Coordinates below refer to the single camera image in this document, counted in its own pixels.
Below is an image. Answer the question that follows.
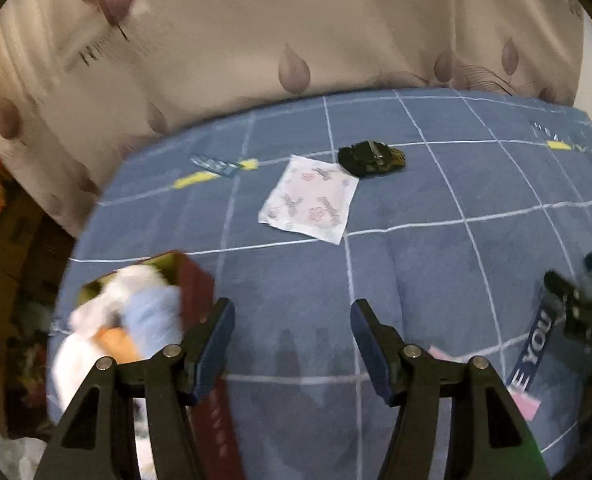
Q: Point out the small blue wrapper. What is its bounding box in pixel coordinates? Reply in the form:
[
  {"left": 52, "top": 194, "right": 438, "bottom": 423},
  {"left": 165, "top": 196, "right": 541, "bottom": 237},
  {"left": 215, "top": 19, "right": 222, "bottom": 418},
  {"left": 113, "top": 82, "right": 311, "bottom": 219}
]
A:
[{"left": 190, "top": 154, "right": 243, "bottom": 178}]

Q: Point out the orange white plush toy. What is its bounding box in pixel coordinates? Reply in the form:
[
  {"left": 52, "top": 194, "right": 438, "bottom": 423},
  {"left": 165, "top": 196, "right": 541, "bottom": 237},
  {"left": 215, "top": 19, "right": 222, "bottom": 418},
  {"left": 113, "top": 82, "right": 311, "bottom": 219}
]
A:
[{"left": 52, "top": 264, "right": 172, "bottom": 408}]

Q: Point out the gold metal tray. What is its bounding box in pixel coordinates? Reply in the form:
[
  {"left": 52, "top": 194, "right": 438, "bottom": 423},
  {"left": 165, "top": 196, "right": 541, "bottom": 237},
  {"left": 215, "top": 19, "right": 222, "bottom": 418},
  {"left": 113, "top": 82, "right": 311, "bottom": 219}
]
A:
[{"left": 74, "top": 250, "right": 245, "bottom": 480}]

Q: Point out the white floral square packet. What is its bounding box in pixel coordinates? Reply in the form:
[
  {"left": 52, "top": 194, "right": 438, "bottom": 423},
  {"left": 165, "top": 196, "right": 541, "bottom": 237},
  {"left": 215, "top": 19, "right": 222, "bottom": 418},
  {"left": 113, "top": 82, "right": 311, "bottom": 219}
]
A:
[{"left": 258, "top": 155, "right": 359, "bottom": 245}]

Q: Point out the light blue towel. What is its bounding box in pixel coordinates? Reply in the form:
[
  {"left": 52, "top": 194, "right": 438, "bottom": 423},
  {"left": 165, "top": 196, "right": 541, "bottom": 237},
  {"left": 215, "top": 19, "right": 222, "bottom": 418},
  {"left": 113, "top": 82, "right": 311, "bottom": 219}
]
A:
[{"left": 121, "top": 285, "right": 183, "bottom": 359}]

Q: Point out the beige leaf pattern curtain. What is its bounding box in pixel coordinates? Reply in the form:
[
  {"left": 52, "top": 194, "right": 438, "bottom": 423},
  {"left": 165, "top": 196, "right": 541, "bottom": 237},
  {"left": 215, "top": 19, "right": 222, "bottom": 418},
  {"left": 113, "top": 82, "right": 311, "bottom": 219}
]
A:
[{"left": 0, "top": 0, "right": 584, "bottom": 234}]

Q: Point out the black crumpled small item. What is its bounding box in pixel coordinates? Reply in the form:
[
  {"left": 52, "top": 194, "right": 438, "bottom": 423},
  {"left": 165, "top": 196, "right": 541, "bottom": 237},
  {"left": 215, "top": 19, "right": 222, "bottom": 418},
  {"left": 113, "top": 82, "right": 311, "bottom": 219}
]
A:
[{"left": 337, "top": 141, "right": 407, "bottom": 179}]

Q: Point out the blue plaid bed sheet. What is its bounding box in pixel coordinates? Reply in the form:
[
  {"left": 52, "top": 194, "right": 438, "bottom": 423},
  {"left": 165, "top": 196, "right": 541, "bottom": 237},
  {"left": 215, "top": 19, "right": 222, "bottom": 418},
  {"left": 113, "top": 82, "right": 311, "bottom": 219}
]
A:
[{"left": 50, "top": 89, "right": 592, "bottom": 479}]

